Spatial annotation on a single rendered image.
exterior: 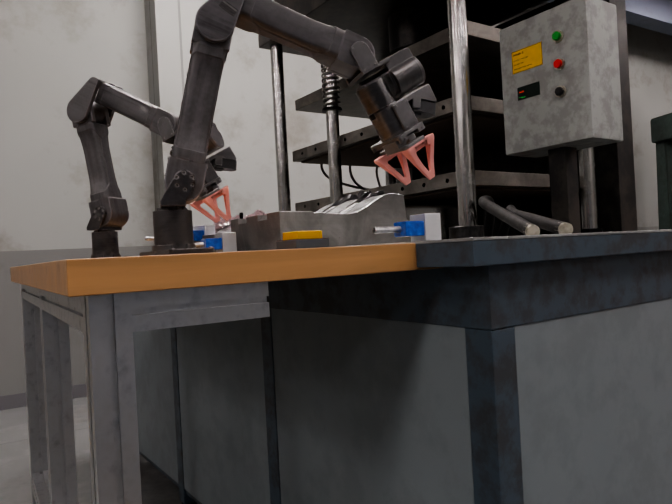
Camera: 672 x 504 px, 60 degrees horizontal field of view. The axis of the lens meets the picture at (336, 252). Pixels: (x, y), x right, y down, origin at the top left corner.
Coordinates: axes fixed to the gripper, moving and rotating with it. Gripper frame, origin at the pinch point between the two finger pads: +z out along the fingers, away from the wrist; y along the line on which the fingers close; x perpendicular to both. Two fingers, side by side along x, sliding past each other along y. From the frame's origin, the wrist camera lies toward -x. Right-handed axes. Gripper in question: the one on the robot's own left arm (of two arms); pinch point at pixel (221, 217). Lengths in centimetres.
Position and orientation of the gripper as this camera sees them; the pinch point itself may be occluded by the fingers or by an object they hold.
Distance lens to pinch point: 146.9
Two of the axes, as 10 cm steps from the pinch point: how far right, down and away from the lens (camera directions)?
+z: 4.7, 8.5, 2.5
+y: -5.0, 0.3, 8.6
